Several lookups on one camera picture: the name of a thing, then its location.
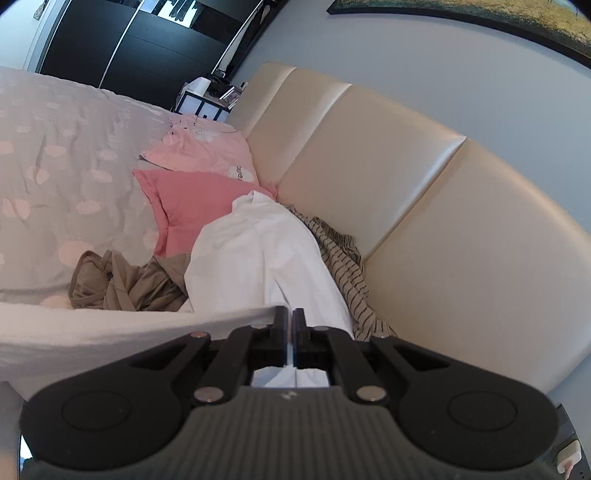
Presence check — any tan garment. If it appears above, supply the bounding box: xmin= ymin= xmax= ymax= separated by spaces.
xmin=68 ymin=250 xmax=191 ymax=313

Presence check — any cream padded headboard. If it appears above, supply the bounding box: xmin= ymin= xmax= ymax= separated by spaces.
xmin=225 ymin=62 xmax=591 ymax=408

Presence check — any white garment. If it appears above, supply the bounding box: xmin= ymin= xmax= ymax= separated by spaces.
xmin=185 ymin=190 xmax=355 ymax=340

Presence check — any striped garment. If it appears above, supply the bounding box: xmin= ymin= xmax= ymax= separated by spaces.
xmin=284 ymin=205 xmax=398 ymax=343

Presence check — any dark pink pillow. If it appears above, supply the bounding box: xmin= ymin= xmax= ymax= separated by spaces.
xmin=133 ymin=169 xmax=278 ymax=258

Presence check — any white crinkled muslin cloth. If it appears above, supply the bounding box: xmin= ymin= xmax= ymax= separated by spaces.
xmin=0 ymin=305 xmax=333 ymax=389

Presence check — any white bedside shelf unit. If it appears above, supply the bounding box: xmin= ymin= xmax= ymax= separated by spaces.
xmin=174 ymin=76 xmax=246 ymax=123

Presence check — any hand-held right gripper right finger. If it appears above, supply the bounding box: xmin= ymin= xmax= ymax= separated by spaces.
xmin=294 ymin=308 xmax=451 ymax=402

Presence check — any light pink printed pillow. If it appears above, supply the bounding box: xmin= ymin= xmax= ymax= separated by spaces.
xmin=139 ymin=114 xmax=262 ymax=186

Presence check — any grey duvet with pink dots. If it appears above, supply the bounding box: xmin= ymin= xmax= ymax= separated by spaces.
xmin=0 ymin=66 xmax=195 ymax=311

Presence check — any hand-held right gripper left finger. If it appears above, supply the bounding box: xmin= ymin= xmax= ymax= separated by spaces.
xmin=130 ymin=307 xmax=293 ymax=406

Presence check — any framed wall picture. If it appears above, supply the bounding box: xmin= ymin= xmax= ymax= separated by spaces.
xmin=327 ymin=0 xmax=591 ymax=71

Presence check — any black wardrobe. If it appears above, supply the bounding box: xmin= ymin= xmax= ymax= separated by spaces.
xmin=39 ymin=0 xmax=260 ymax=114

